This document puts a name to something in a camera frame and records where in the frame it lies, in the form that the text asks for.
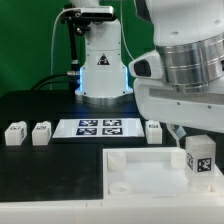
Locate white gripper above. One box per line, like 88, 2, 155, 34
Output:
134, 78, 224, 147

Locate white square tabletop part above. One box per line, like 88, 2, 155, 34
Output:
103, 147, 224, 202

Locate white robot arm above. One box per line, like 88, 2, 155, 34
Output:
129, 0, 224, 133

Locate white tag sheet with markers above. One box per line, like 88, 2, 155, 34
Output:
53, 118, 144, 139

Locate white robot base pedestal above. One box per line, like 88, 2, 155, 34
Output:
75, 19, 133, 105

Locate black cables at base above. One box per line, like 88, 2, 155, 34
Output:
30, 70, 81, 92

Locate black camera on stand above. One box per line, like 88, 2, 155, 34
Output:
60, 4, 116, 90

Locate white cable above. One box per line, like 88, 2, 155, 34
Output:
49, 7, 82, 91

